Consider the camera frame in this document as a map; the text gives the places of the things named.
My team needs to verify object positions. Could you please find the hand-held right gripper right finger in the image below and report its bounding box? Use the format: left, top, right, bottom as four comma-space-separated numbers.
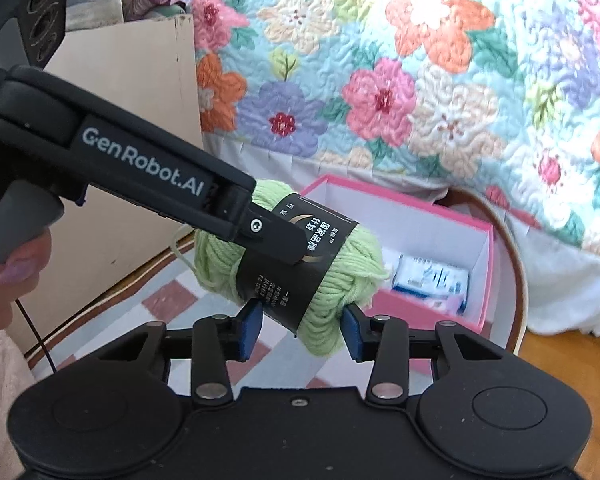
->
341, 304, 502, 404

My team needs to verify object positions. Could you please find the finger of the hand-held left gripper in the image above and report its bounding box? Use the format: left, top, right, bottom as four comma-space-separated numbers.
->
236, 192, 312, 267

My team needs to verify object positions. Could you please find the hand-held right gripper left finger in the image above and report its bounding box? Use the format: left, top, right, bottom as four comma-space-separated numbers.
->
97, 305, 265, 404

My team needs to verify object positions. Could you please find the green yarn ball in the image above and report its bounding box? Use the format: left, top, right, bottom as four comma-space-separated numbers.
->
172, 180, 392, 359

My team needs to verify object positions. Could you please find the white wet wipes packet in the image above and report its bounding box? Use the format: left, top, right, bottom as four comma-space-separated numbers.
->
390, 254, 470, 317

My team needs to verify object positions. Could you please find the pink cardboard box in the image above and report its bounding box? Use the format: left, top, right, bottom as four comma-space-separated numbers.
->
297, 174, 496, 335

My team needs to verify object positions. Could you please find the person's left hand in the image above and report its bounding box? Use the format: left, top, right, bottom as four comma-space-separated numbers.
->
0, 232, 52, 357

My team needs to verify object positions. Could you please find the round checked rug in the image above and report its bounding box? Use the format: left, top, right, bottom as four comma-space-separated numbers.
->
25, 187, 531, 392

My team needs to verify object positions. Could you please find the floral quilt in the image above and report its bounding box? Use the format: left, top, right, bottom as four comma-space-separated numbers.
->
157, 0, 600, 261

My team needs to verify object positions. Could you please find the pink fuzzy clothing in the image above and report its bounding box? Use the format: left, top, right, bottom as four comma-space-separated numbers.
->
0, 330, 38, 480

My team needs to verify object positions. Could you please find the black cable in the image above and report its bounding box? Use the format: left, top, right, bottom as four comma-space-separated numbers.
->
14, 299, 59, 375

